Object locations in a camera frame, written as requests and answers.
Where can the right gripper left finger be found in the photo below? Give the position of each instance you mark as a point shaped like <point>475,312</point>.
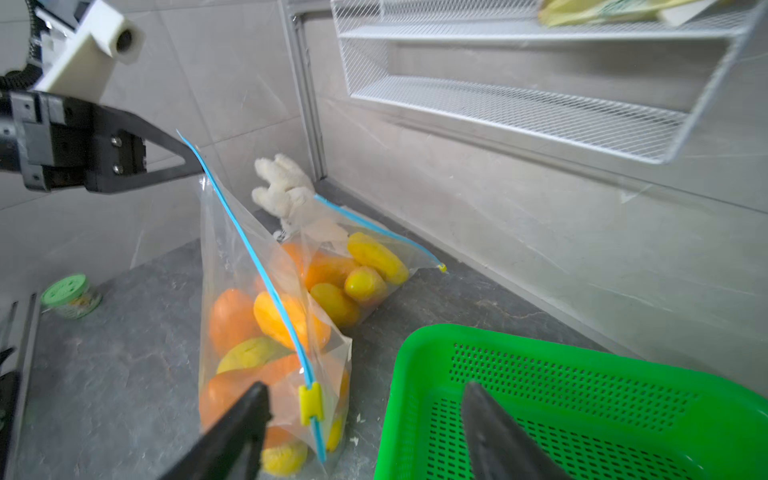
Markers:
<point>242,429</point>

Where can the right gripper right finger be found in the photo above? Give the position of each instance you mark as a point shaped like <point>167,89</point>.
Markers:
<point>498,447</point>

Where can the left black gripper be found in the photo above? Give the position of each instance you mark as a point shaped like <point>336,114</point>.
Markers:
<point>57,142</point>

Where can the clear zip-top bag blue zipper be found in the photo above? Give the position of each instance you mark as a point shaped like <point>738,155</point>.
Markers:
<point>323,225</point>

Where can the green mango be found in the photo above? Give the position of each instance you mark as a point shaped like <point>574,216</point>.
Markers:
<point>285,460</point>
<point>252,353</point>

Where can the yellow mango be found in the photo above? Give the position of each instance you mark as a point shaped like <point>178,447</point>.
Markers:
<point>371,253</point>

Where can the green plastic basket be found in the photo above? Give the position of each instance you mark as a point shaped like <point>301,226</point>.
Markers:
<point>597,415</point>

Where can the white plush teddy bear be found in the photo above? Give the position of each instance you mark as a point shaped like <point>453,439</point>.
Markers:
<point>288,189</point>

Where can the green round object floor left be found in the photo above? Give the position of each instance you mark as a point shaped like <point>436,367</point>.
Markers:
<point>71,297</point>

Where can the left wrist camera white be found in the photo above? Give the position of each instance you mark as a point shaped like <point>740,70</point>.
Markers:
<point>81,44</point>

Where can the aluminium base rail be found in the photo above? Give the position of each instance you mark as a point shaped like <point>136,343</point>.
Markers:
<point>19,326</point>

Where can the yellow sponge in wire basket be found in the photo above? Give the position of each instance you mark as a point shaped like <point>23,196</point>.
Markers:
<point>578,12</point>

